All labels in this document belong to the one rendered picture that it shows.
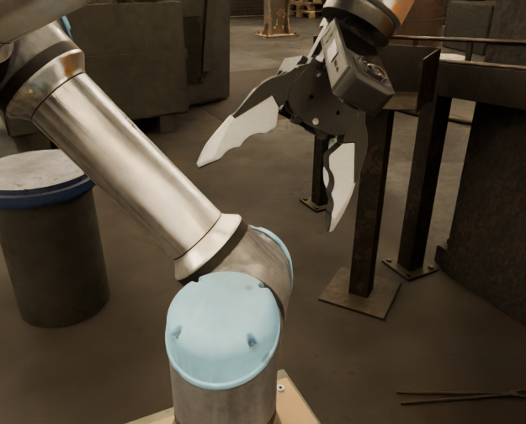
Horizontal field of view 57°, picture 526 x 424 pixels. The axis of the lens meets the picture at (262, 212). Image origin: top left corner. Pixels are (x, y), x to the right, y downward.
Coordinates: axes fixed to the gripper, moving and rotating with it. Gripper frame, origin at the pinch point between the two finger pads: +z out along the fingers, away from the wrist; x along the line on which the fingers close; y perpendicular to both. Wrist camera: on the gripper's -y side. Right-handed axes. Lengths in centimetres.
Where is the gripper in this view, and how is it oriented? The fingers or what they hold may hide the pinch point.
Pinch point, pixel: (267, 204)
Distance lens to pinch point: 46.5
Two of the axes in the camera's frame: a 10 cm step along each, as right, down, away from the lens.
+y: -2.3, -2.6, 9.4
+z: -4.7, 8.7, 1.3
